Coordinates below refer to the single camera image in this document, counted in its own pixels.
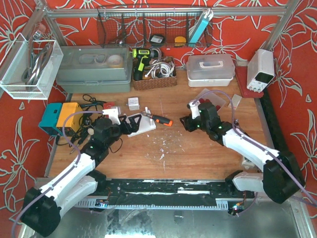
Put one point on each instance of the blue white power strip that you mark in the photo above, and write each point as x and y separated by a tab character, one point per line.
197	30

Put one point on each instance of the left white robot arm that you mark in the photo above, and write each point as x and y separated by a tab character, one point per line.
43	208

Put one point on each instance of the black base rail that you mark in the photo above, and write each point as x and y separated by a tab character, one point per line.
166	193

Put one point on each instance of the beige work glove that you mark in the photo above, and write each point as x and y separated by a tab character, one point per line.
90	131

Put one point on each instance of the yellow box device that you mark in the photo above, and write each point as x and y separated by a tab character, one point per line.
72	125

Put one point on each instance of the clear tray of red springs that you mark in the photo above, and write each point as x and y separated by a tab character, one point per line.
216	100

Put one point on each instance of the green black cordless drill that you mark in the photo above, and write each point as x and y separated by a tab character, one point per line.
143	56

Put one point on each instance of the white power adapter cube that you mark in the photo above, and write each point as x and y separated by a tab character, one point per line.
133	103

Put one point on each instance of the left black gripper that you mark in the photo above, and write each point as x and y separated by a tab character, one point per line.
124	124

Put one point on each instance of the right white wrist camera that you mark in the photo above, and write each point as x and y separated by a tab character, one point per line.
193	106

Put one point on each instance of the small clear plastic bag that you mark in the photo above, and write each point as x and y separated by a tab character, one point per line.
236	99

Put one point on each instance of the small red cube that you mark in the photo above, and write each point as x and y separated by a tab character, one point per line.
108	105

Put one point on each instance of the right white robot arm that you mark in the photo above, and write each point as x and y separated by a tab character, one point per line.
280	176

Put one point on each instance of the yellow tape measure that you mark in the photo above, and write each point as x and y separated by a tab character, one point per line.
179	41

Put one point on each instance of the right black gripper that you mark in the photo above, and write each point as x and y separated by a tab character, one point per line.
187	121

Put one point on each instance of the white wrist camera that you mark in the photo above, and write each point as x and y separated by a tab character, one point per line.
193	106
113	114

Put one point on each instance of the red mat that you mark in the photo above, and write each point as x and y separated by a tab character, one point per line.
241	77

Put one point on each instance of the white power supply unit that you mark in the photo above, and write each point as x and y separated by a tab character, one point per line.
260	70

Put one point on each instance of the orange black handled pliers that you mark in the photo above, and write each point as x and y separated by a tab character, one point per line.
159	119

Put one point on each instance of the teal box device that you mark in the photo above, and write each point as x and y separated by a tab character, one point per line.
50	118

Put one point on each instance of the brown woven basket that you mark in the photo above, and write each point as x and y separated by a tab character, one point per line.
159	73

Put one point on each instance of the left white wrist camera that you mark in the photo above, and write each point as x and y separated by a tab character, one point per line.
113	114

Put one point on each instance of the clear acrylic wall bin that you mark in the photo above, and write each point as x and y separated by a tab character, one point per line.
29	68

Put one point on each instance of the grey translucent storage box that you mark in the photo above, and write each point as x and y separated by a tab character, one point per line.
93	69

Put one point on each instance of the white peg base plate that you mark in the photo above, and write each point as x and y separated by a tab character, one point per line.
146	125

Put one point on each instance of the white plastic case with handle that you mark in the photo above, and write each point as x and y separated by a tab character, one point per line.
210	70

